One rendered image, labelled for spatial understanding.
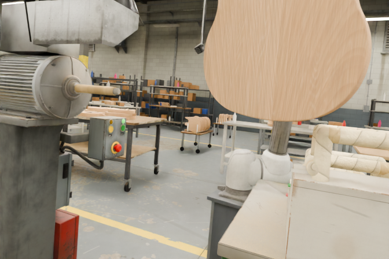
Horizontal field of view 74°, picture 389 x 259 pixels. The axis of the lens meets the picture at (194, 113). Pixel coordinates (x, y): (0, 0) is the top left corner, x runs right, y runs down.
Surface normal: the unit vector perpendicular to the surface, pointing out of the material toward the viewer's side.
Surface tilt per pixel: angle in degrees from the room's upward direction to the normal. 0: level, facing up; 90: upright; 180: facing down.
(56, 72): 85
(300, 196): 90
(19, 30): 90
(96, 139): 90
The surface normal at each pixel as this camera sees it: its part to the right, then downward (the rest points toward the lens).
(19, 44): -0.39, 0.02
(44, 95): 0.62, 0.25
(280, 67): -0.65, 0.07
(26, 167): 0.92, 0.10
